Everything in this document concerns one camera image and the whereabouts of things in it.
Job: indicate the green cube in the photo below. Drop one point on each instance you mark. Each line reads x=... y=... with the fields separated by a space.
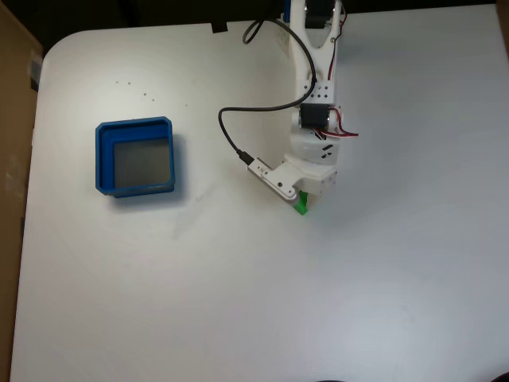
x=301 y=205

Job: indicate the blue square box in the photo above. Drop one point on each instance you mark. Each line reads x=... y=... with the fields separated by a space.
x=104 y=167

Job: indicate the black tape piece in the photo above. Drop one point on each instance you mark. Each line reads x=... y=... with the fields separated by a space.
x=219 y=28

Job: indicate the silver camera box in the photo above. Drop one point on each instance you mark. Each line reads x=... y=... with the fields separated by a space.
x=274 y=179

